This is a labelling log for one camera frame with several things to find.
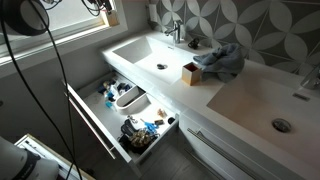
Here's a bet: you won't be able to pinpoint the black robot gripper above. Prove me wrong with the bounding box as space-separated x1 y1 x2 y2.
94 0 114 17

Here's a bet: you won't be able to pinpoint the white rectangular sink basin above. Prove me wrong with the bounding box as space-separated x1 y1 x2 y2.
112 34 202 85

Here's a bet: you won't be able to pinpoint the chrome sink faucet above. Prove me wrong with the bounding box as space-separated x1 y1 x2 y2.
164 19 185 45

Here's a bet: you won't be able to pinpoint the dark toiletry items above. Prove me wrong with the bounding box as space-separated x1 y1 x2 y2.
116 81 133 95

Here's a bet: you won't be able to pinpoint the dark blue small container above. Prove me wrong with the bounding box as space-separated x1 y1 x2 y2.
97 84 108 95

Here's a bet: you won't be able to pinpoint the white toiletry tube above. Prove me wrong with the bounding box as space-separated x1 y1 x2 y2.
109 84 121 102

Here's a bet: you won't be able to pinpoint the blue toiletry bottle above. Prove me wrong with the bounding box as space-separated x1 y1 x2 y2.
104 91 117 110

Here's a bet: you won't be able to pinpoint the small black object by faucet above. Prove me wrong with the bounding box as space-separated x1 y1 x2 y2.
187 37 201 51

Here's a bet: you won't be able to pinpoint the white curved drawer divider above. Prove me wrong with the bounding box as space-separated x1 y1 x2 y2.
114 85 152 116

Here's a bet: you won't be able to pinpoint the white open vanity drawer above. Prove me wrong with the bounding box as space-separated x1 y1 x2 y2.
61 71 180 177

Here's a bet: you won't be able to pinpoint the small silver item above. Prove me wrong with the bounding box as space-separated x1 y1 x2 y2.
126 114 140 125

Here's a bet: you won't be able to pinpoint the small brown item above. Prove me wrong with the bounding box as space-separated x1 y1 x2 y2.
156 107 168 119

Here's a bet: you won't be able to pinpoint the black pouch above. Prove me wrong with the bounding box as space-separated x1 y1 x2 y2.
117 118 158 155

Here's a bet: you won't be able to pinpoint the blue grey towel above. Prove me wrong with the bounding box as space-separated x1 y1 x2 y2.
192 42 246 84

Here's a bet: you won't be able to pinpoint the gold hair clips heap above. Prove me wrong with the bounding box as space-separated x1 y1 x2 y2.
128 128 153 148

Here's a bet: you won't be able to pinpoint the white closed vanity drawer front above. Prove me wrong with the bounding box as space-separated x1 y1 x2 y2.
177 112 303 180

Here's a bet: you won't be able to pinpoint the large white sink basin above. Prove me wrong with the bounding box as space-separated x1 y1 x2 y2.
206 75 320 172

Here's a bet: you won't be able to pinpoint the round chrome sink drain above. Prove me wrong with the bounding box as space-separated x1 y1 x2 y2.
271 117 293 134

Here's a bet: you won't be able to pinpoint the chrome overflow slot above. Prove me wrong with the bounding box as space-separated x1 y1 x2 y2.
292 92 312 102

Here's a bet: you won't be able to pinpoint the chrome faucet at large basin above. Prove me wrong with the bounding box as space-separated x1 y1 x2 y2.
299 64 320 91

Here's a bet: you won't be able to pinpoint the white window frame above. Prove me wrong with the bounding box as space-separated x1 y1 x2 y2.
0 0 129 68

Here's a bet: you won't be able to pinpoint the white wall fixture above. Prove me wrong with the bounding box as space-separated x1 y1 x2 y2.
147 3 160 24

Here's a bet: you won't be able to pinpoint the tan box holding black cords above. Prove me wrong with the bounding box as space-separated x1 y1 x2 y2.
181 61 202 87

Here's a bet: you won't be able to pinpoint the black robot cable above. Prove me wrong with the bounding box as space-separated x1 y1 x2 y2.
0 15 83 180
28 0 74 180

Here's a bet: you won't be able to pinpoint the metal bar drawer handle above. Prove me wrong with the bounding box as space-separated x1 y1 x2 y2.
64 91 118 161

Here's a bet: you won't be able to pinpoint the long metal cabinet handle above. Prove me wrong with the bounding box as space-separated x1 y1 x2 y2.
186 127 265 180

